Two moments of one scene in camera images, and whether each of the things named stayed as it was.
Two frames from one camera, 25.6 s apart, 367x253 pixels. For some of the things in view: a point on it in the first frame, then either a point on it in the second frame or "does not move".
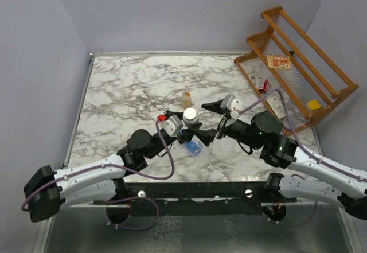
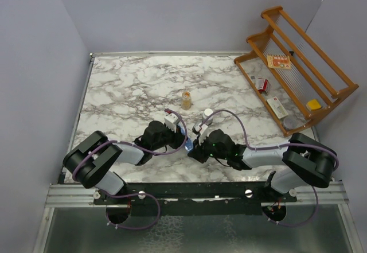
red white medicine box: (261, 85) does not move
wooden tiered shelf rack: (296, 81) does not move
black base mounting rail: (196, 198) does not move
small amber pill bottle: (186, 100) does not move
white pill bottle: (190, 116) -> (207, 112)
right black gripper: (215, 106) -> (197, 151)
